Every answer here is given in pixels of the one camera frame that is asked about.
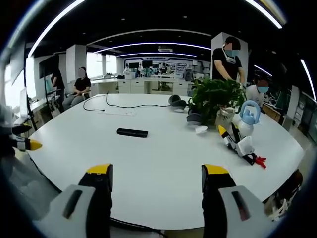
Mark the small white dish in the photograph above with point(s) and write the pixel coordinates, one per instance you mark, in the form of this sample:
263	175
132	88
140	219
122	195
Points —
201	129

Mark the white power strip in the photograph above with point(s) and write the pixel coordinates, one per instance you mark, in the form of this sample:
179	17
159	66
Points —
116	113

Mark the blue white spray bottle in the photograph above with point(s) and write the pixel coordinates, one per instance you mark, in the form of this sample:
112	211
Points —
245	124

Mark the green potted plant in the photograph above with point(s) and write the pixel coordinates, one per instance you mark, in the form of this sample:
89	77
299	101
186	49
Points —
213	96

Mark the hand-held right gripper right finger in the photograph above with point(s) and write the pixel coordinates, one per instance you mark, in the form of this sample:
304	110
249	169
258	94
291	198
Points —
230	213

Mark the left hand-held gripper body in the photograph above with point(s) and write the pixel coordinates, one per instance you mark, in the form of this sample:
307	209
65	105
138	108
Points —
5	116

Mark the spare white hand-held gripper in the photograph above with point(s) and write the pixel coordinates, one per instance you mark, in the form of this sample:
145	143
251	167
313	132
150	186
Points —
239	145

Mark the black remote control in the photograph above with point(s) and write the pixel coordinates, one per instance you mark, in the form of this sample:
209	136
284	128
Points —
132	133

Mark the white cabinet row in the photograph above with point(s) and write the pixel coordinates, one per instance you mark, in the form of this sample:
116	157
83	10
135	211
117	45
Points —
138	85

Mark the black tripod stand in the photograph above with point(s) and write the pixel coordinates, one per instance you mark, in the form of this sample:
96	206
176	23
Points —
31	116

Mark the red plastic clip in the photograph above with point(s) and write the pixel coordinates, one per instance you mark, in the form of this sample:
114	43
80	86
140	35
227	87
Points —
260	161

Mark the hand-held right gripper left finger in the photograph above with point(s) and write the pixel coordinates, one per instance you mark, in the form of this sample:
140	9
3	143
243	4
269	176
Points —
74	213

